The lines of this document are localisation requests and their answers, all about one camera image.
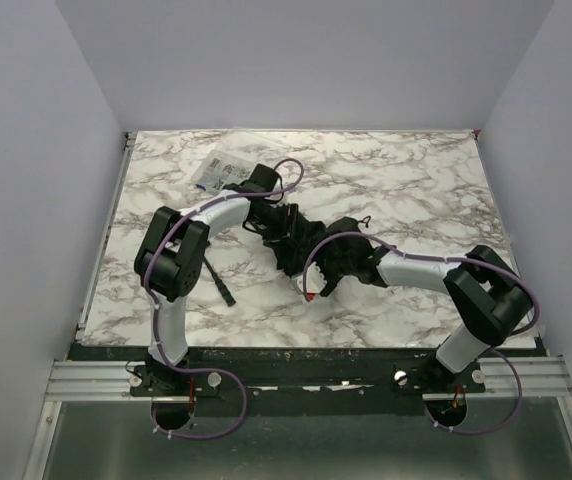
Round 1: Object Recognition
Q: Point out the dark green folding umbrella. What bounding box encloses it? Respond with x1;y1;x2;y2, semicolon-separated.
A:
247;204;364;276

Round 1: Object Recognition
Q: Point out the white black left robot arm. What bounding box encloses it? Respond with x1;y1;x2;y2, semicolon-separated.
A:
134;164;287;374

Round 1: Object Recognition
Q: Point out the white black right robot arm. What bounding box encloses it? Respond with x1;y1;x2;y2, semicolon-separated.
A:
303;231;541;376

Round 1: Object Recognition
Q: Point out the black rubber mallet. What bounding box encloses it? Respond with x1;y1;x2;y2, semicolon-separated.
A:
203;259;236;307

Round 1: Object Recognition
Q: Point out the clear plastic screw organizer box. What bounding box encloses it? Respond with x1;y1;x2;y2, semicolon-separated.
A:
191;149;254;195

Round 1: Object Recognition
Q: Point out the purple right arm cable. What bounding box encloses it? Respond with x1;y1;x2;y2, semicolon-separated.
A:
301;233;541;336

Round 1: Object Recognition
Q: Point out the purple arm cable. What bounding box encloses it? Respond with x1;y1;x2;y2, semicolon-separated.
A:
301;233;541;336
143;158;305;369

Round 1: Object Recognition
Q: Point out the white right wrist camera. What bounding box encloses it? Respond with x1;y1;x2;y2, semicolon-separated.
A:
291;262;327;301

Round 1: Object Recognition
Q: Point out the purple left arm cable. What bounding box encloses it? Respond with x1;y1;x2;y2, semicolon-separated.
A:
143;158;305;369

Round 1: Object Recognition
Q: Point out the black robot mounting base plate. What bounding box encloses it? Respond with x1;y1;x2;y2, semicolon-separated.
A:
68;344;485;419

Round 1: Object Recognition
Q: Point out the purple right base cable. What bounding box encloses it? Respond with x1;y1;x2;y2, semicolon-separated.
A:
425;349;525;437

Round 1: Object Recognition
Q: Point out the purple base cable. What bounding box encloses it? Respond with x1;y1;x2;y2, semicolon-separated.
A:
425;349;525;437
148;367;250;442

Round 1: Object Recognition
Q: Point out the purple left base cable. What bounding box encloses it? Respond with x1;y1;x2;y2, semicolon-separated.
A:
148;367;250;442

